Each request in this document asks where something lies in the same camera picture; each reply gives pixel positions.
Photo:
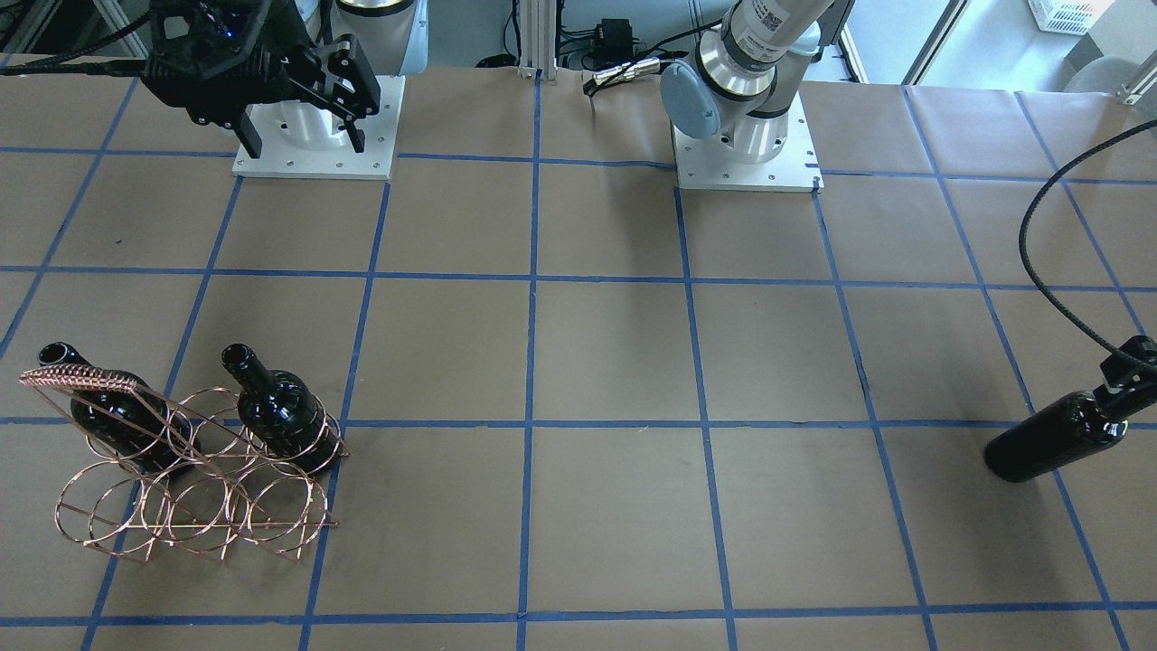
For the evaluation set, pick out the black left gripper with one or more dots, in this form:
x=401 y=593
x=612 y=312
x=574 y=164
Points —
x=291 y=36

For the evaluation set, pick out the dark glass wine bottle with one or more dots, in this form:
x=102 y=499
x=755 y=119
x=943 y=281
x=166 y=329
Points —
x=1076 y=426

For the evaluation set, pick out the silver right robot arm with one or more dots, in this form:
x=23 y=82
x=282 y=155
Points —
x=347 y=61

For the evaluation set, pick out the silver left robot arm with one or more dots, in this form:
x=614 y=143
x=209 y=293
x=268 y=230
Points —
x=748 y=63

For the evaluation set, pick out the dark wine bottle in basket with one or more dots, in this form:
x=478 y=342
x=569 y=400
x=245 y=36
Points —
x=277 y=407

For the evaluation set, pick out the black power adapter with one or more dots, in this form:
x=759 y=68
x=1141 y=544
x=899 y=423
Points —
x=613 y=41

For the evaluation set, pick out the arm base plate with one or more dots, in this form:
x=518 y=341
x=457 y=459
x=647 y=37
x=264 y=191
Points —
x=302 y=141
x=776 y=154

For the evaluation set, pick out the aluminium frame post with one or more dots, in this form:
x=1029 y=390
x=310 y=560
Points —
x=537 y=26

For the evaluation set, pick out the copper wire wine basket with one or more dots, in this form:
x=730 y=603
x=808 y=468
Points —
x=221 y=490

